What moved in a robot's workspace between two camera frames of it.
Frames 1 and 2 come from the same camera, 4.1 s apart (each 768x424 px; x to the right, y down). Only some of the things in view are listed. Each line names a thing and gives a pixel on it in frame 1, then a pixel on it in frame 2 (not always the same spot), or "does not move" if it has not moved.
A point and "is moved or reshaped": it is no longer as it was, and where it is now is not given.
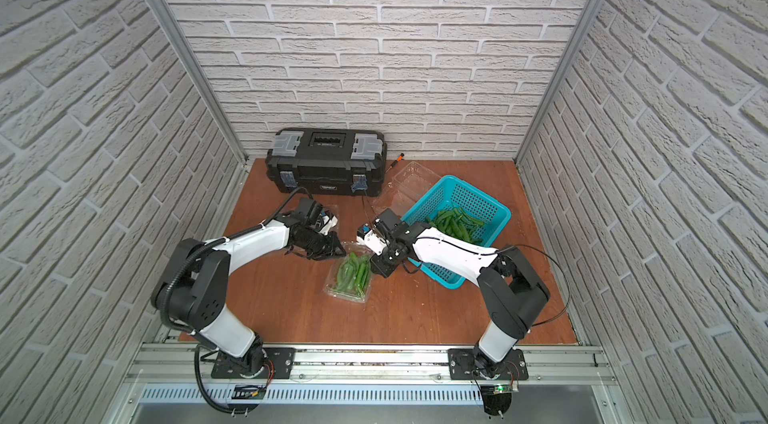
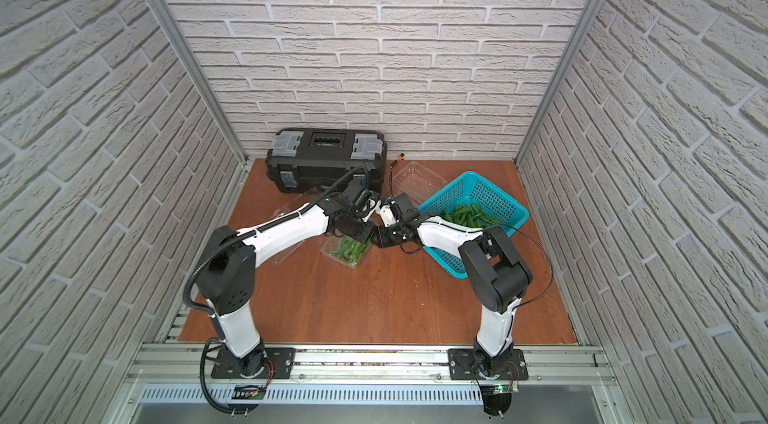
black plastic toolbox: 337,160 does not move
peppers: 354,274 is moved or reshaped
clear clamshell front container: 350,277 is moved or reshaped
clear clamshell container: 406,188 does not move
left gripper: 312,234 → 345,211
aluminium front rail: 372,366 does not move
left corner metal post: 183,43 does not move
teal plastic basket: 451,193 is moved or reshaped
